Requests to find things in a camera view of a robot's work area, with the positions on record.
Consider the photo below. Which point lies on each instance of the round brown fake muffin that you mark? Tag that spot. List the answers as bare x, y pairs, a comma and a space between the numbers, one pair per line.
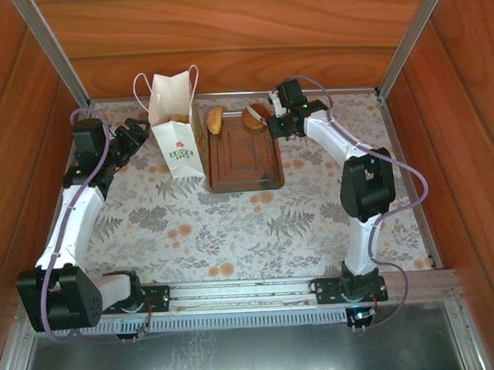
252, 122

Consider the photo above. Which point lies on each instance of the white printed paper bag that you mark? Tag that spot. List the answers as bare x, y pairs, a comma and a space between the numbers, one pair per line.
179, 155

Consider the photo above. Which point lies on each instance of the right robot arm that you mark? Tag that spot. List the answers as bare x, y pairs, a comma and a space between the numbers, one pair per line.
331, 135

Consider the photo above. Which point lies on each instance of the oval golden fake bun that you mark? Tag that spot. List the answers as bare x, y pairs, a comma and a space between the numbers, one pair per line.
215, 120

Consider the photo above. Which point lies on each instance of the brown rectangular tray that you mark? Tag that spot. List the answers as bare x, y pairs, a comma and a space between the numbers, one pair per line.
243, 160

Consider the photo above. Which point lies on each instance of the floral tablecloth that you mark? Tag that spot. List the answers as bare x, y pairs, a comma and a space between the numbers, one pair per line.
233, 235

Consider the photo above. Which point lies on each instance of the small board with green LED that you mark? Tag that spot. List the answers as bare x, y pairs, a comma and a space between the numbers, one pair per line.
361, 316

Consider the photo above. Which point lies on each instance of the grey metal sheet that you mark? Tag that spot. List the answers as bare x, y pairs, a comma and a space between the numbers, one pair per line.
256, 354

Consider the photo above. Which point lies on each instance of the aluminium table edge rail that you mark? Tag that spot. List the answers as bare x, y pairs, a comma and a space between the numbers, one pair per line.
434, 245
234, 95

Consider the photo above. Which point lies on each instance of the aluminium frame post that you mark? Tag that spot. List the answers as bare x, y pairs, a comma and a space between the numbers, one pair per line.
413, 31
53, 50

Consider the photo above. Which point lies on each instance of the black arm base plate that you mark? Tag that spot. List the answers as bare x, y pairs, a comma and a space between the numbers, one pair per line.
327, 290
157, 297

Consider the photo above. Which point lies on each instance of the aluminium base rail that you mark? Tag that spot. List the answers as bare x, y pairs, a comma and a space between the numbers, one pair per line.
240, 295

